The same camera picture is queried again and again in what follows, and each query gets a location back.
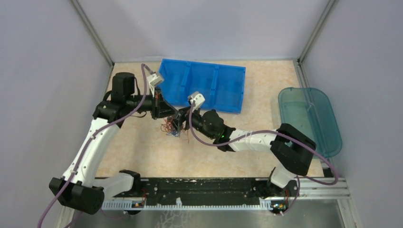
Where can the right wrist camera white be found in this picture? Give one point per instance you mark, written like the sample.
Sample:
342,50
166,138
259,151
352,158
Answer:
196,99

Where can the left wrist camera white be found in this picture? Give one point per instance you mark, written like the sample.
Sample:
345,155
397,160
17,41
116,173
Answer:
153,81

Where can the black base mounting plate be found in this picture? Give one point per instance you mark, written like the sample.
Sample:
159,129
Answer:
207,191

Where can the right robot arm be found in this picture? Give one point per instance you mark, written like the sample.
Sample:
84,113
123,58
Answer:
292,148

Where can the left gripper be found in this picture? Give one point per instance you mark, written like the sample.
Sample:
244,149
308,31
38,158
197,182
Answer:
161,108

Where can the white slotted cable duct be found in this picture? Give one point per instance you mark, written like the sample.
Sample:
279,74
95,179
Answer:
130,205

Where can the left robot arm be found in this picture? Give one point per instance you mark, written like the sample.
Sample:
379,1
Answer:
118,104

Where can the aluminium frame rail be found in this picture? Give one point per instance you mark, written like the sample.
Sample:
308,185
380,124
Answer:
324,188

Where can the teal translucent plastic tray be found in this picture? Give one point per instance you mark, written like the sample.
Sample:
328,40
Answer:
309,110

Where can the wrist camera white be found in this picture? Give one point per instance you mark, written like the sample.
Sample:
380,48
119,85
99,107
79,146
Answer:
153,81
196,99

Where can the blue three-compartment plastic bin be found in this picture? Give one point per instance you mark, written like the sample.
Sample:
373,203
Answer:
221,85

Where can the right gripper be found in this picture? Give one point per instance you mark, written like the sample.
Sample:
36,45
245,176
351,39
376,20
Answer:
184,116

